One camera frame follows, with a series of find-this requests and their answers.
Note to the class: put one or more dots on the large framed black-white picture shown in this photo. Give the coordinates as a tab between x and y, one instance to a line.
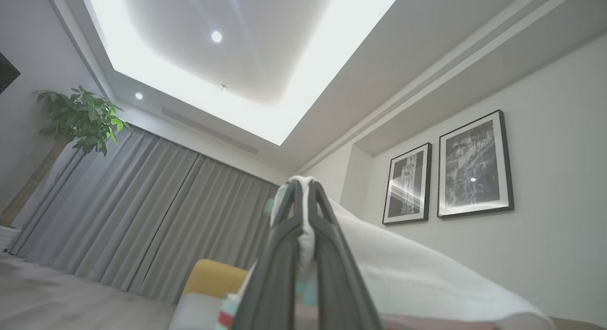
474	164

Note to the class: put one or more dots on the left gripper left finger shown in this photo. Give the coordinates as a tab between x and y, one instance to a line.
275	273

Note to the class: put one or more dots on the small framed black-white picture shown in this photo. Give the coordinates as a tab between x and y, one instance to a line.
408	183

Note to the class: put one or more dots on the grey sofa seat cushion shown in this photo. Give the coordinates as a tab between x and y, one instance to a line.
194	316

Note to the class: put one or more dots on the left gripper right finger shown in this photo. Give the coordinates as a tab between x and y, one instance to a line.
336	282

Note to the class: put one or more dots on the black wall television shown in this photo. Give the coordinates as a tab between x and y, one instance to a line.
7	74

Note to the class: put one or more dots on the grey pleated curtain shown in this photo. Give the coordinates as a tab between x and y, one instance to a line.
142	216

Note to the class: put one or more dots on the red white-striped garment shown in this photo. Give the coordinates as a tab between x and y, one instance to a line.
403	273

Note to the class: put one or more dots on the white ribbed plant pot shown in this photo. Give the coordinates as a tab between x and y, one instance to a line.
8	237

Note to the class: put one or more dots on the green potted tree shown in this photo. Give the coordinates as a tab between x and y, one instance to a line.
80	116

